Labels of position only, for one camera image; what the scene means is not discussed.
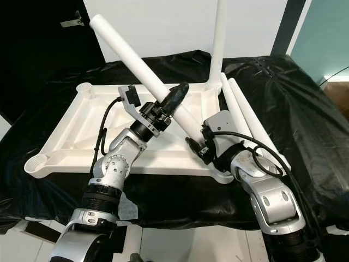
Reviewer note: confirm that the brown wooden furniture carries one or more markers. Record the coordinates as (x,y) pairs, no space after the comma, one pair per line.
(341,94)

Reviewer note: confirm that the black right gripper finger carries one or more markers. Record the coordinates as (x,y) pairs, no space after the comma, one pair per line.
(194,146)

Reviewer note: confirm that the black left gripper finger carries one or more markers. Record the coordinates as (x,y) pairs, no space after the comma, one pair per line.
(175,97)

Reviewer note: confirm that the black plastic cover sheet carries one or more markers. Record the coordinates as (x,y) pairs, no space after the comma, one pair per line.
(305,98)

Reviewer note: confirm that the teal glass panel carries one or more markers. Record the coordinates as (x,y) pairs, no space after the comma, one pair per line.
(327,38)

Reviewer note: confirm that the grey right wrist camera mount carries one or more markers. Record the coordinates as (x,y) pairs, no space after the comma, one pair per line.
(221,123)

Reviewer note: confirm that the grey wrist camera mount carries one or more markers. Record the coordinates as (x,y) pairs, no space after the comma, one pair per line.
(132,99)
(221,123)

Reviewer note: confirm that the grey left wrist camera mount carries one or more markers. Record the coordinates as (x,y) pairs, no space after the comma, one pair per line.
(132,99)

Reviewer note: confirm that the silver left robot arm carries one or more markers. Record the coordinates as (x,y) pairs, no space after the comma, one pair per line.
(114,174)

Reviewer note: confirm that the dark vertical pillar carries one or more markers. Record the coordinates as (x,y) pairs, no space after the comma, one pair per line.
(289,27)

